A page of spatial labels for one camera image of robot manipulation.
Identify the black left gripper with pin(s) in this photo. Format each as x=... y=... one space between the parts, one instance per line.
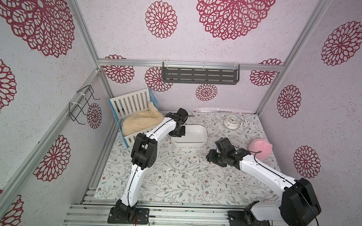
x=183 y=132

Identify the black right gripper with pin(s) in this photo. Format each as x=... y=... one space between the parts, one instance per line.
x=213 y=156

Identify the white plastic storage box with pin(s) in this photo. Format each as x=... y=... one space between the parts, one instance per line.
x=195 y=136

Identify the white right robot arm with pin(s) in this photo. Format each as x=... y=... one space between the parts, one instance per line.
x=297 y=204

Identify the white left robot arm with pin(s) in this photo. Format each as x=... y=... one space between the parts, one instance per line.
x=144 y=155

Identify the white alarm clock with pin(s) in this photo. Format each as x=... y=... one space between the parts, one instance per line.
x=232 y=122

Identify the beige plush cloth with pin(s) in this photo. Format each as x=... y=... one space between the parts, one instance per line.
x=141 y=120

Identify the white slatted blue basket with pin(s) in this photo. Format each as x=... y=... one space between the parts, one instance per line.
x=125 y=105

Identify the dark grey wall shelf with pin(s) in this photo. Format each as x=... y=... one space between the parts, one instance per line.
x=201 y=75

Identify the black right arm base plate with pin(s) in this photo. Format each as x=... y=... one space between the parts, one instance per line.
x=245 y=217

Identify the black wire wall rack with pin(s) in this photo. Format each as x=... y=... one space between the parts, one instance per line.
x=76 y=108

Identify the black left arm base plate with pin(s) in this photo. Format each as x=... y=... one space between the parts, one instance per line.
x=122 y=214

